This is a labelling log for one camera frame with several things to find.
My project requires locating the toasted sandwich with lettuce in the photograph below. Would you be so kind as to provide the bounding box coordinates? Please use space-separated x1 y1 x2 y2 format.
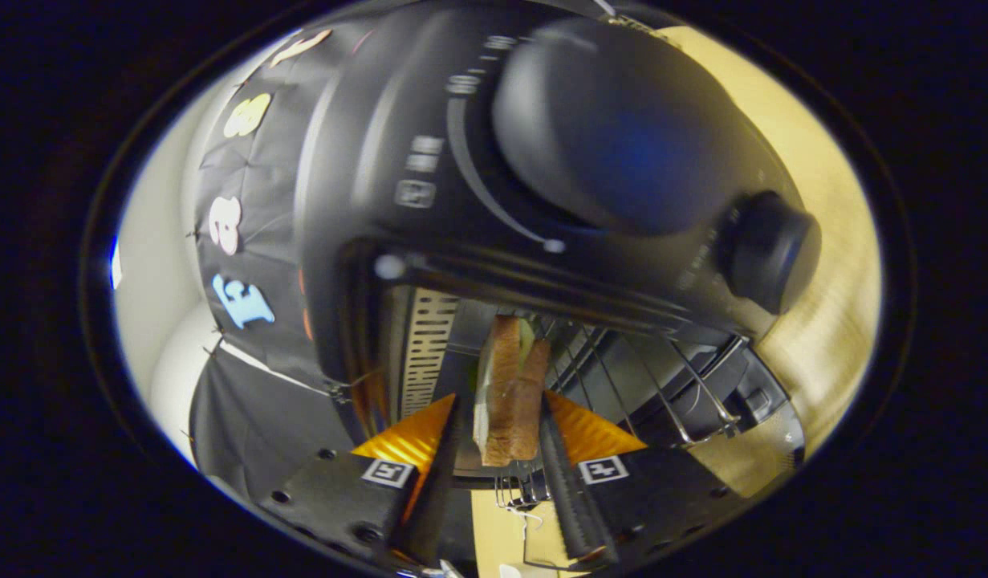
474 315 552 468

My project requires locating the white string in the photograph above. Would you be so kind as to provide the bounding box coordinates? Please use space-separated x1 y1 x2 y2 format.
502 502 545 532

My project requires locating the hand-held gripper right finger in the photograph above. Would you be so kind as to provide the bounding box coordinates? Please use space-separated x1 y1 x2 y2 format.
538 390 755 567

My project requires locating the black toaster oven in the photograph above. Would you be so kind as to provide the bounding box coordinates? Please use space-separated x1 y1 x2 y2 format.
297 4 823 572

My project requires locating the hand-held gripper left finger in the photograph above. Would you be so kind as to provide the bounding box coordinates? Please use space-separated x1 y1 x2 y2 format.
257 392 472 572

